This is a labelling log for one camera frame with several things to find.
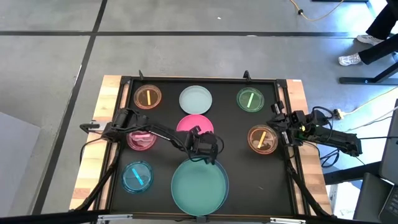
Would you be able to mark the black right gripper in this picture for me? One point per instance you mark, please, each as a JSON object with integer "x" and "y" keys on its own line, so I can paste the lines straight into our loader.
{"x": 289, "y": 124}

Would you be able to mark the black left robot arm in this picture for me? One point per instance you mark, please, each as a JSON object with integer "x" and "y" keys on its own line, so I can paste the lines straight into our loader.
{"x": 158, "y": 129}

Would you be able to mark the orange transparent small plate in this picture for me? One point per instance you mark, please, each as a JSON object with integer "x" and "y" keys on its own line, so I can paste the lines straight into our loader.
{"x": 269, "y": 141}
{"x": 141, "y": 98}

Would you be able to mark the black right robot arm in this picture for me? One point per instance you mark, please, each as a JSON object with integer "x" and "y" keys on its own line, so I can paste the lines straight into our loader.
{"x": 339, "y": 140}

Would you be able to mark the green transparent small plate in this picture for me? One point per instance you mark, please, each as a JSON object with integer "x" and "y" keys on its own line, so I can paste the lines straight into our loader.
{"x": 256, "y": 101}

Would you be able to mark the pink opaque small plate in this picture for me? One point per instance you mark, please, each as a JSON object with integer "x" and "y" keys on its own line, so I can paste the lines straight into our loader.
{"x": 186, "y": 124}

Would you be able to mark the large blue plate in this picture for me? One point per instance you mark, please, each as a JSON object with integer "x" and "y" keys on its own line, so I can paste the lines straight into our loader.
{"x": 227, "y": 183}

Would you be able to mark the black horizontal bar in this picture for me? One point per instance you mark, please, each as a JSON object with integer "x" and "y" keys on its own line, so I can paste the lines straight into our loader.
{"x": 46, "y": 217}

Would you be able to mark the pale blue small plate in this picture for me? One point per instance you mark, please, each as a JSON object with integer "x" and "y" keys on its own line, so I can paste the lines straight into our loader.
{"x": 195, "y": 99}

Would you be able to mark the person's leg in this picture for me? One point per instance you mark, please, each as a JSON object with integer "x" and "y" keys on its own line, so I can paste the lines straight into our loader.
{"x": 379, "y": 49}
{"x": 382, "y": 20}

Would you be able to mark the black table mat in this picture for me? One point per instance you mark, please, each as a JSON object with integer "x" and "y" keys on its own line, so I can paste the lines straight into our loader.
{"x": 252, "y": 186}

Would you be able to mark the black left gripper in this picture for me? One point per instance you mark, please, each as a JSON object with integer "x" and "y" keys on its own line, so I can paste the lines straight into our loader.
{"x": 205, "y": 144}

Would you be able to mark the black desk foot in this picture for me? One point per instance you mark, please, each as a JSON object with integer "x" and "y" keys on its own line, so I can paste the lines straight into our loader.
{"x": 367, "y": 80}

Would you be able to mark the blue transparent small plate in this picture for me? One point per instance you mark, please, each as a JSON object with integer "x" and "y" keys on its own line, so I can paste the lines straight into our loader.
{"x": 144, "y": 174}

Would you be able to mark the white power plug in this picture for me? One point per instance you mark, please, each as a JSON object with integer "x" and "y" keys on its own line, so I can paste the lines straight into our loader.
{"x": 339, "y": 114}

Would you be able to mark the pink transparent small plate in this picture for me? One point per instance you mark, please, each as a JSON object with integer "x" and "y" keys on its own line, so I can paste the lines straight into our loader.
{"x": 141, "y": 141}

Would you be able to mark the black desk beam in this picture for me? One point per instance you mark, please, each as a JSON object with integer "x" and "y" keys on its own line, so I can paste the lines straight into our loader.
{"x": 351, "y": 172}

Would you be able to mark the black metal table frame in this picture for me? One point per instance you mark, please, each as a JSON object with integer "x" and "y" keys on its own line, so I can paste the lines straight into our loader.
{"x": 202, "y": 78}

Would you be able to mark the black frame clamp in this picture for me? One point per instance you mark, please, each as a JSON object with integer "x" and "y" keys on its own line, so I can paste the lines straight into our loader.
{"x": 247, "y": 75}
{"x": 141, "y": 75}

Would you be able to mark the person's white shoe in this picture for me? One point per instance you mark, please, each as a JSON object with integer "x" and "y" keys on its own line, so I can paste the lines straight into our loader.
{"x": 349, "y": 59}
{"x": 368, "y": 39}

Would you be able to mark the grey box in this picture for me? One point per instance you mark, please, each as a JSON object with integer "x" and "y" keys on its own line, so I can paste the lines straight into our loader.
{"x": 15, "y": 161}

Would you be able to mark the large teal plate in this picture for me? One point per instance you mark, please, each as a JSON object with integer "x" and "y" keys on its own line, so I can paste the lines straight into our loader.
{"x": 199, "y": 188}

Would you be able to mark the silver metal bracket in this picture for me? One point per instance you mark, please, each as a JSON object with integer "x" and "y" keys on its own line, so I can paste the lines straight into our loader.
{"x": 115, "y": 217}
{"x": 287, "y": 221}

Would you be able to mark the grey laptop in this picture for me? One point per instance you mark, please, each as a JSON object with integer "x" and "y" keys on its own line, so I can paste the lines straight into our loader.
{"x": 391, "y": 149}

